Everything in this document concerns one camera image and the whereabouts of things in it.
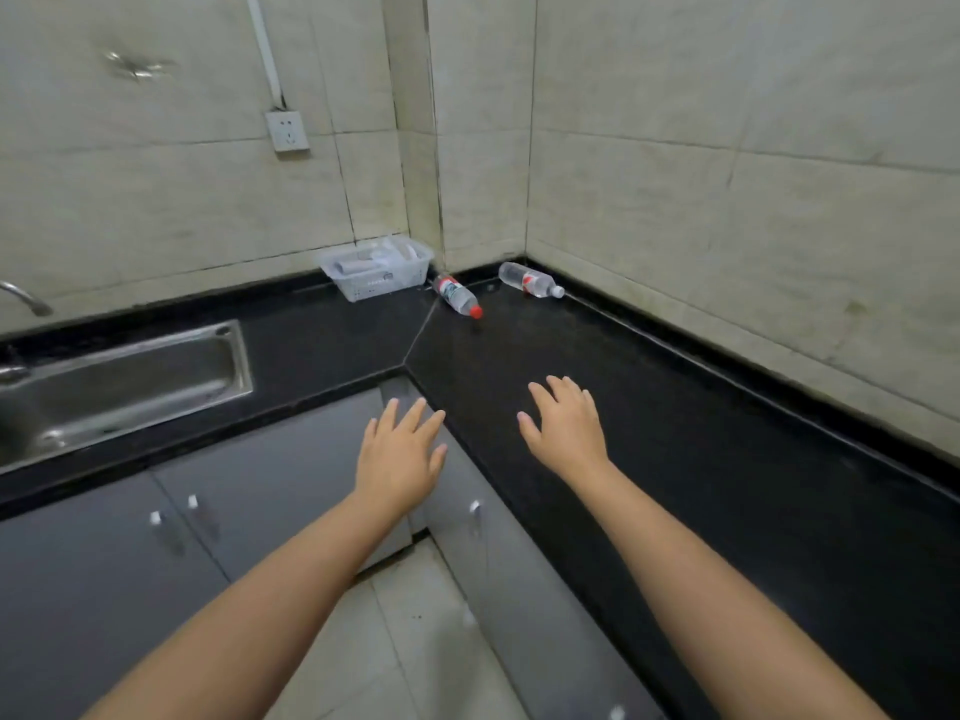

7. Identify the person's left hand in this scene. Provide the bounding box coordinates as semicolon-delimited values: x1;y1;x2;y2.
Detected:
352;397;450;520

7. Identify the person's right hand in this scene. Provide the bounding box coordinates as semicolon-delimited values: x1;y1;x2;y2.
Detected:
516;375;611;482

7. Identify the person's left forearm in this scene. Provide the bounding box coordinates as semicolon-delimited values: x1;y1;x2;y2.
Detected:
81;488;412;720

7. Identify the person's right forearm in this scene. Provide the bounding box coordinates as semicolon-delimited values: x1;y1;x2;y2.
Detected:
564;458;894;720

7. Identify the grey cabinet door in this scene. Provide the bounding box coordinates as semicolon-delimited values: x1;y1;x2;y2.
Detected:
152;388;414;584
424;423;669;720
0;472;231;720

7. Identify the white cap plastic bottle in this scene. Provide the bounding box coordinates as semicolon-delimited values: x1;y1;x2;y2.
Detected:
498;261;566;300

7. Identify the red cap plastic bottle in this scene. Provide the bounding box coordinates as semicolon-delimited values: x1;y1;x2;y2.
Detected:
432;273;484;321

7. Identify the white plastic basket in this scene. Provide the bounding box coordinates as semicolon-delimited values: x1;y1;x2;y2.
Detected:
315;234;436;304

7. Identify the stainless steel sink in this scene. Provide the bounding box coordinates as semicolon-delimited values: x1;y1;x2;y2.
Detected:
0;319;255;475

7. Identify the metal faucet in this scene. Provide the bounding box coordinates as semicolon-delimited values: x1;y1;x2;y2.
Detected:
0;280;55;319

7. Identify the white wall socket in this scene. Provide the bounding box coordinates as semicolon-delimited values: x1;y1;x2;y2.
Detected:
264;109;312;154

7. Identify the white cable conduit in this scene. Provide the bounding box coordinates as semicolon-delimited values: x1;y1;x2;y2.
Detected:
245;0;288;112

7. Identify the metal wall hook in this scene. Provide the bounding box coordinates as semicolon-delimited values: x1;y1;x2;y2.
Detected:
103;49;172;83

